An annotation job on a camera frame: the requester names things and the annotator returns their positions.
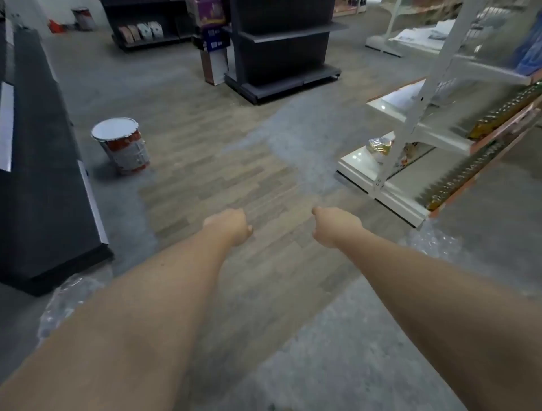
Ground red white snack packet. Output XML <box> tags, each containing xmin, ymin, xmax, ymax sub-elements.
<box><xmin>396</xmin><ymin>142</ymin><xmax>437</xmax><ymax>170</ymax></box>

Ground purple carton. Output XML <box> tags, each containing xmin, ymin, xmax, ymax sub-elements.
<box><xmin>186</xmin><ymin>0</ymin><xmax>226</xmax><ymax>29</ymax></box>

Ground yellow snack packet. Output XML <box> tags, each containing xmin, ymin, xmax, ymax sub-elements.
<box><xmin>367</xmin><ymin>136</ymin><xmax>395</xmax><ymax>158</ymax></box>

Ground dark gondola rack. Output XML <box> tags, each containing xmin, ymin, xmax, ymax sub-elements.
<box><xmin>223</xmin><ymin>0</ymin><xmax>350</xmax><ymax>106</ymax></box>

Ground black store shelving white strips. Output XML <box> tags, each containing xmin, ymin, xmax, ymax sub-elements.
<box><xmin>0</xmin><ymin>8</ymin><xmax>115</xmax><ymax>297</ymax></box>

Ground person's left forearm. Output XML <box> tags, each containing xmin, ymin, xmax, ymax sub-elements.
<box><xmin>0</xmin><ymin>220</ymin><xmax>242</xmax><ymax>411</ymax></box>

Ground dark blue carton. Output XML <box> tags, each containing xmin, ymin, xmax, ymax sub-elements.
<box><xmin>195</xmin><ymin>26</ymin><xmax>232</xmax><ymax>53</ymax></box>

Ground white and brown carton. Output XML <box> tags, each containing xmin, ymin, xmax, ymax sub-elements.
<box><xmin>200</xmin><ymin>45</ymin><xmax>231</xmax><ymax>86</ymax></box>

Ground blue packaged goods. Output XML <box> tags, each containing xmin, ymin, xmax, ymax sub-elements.
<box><xmin>510</xmin><ymin>25</ymin><xmax>542</xmax><ymax>77</ymax></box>

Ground person's right hand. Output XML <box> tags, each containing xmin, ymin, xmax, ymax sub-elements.
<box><xmin>311</xmin><ymin>206</ymin><xmax>366</xmax><ymax>251</ymax></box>

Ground person's left hand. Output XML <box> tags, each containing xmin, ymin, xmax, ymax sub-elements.
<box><xmin>202</xmin><ymin>208</ymin><xmax>255</xmax><ymax>247</ymax></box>

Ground white lidded red paint bucket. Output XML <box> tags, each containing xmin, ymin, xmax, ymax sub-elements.
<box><xmin>91</xmin><ymin>117</ymin><xmax>151</xmax><ymax>176</ymax></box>
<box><xmin>71</xmin><ymin>7</ymin><xmax>95</xmax><ymax>32</ymax></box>

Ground person's right forearm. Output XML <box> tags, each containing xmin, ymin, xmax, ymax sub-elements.
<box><xmin>334</xmin><ymin>228</ymin><xmax>542</xmax><ymax>411</ymax></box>

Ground white metal rack orange trim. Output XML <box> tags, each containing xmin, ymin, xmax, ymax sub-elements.
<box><xmin>336</xmin><ymin>0</ymin><xmax>542</xmax><ymax>229</ymax></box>

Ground clear plastic wrap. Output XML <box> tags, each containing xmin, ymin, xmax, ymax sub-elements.
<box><xmin>397</xmin><ymin>220</ymin><xmax>471</xmax><ymax>272</ymax></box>
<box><xmin>36</xmin><ymin>270</ymin><xmax>115</xmax><ymax>344</ymax></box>

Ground white printed papers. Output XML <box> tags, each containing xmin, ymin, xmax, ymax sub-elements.
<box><xmin>387</xmin><ymin>19</ymin><xmax>458</xmax><ymax>45</ymax></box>

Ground row of gold packets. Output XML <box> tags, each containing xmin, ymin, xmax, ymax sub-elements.
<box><xmin>467</xmin><ymin>82</ymin><xmax>542</xmax><ymax>141</ymax></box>
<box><xmin>425</xmin><ymin>142</ymin><xmax>505</xmax><ymax>212</ymax></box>

